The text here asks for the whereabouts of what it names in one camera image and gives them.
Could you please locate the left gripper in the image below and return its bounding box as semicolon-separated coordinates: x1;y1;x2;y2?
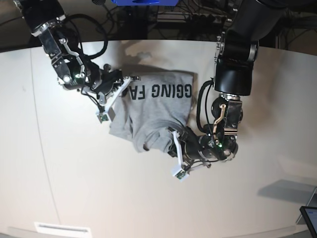
167;126;204;164

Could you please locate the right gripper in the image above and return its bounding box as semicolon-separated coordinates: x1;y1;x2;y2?
94;69;141;106

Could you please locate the grey T-shirt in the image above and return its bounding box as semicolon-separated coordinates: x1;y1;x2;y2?
109;70;194;153

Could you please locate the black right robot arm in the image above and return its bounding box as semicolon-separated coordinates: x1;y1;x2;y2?
14;0;140;107

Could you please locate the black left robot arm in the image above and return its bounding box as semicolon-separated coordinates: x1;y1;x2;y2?
168;0;297;166

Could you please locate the blue plastic box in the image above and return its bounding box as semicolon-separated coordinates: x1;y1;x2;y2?
111;0;179;6

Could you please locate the white flat label strip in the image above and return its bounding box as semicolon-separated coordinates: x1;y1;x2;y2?
34;222;91;233

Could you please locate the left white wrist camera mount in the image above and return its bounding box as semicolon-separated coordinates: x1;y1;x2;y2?
167;126;212;183

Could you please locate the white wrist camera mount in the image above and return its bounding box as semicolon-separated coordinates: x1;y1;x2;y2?
82;77;132;123
167;126;212;183

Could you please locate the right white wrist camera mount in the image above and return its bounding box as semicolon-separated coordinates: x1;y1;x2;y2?
82;77;132;123

